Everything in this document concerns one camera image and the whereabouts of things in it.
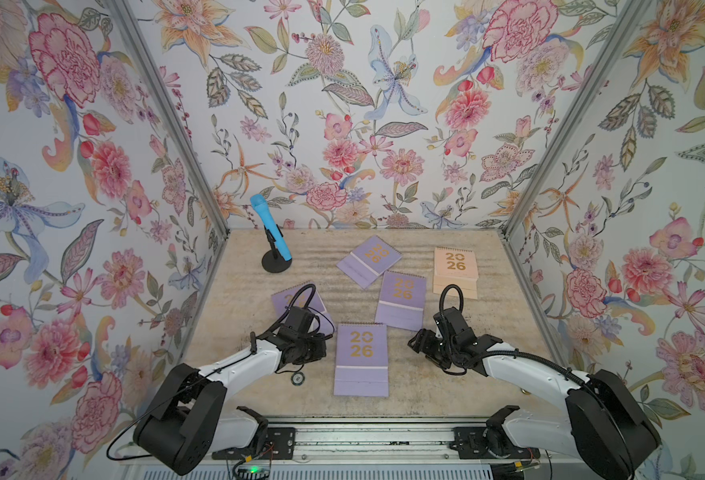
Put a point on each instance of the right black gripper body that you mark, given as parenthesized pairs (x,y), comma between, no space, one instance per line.
(436,349)

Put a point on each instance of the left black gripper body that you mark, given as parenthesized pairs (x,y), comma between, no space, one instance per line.
(309,348)

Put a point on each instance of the purple calendar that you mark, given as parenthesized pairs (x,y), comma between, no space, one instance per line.
(281,299)
(401,301)
(368,262)
(362,361)

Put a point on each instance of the purple calendar back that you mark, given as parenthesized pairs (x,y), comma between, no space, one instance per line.
(368,262)

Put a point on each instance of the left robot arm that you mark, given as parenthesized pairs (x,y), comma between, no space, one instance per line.
(187,419)

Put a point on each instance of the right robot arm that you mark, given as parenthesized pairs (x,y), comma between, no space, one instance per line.
(598,423)

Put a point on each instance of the small black round disc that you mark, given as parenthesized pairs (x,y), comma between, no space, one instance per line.
(298,378)

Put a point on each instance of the peach 2026 calendar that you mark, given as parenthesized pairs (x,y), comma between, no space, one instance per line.
(455,266)

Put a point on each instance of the blue microphone on black stand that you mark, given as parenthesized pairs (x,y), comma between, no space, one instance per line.
(278,259)

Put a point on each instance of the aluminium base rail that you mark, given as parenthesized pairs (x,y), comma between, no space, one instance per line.
(382,449)

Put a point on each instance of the left aluminium corner post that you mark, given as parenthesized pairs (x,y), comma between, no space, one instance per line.
(150,72)

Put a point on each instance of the aluminium corner post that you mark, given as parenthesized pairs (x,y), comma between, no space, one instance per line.
(150,72)
(628,19)

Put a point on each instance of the right aluminium corner post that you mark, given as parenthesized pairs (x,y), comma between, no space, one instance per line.
(628,19)

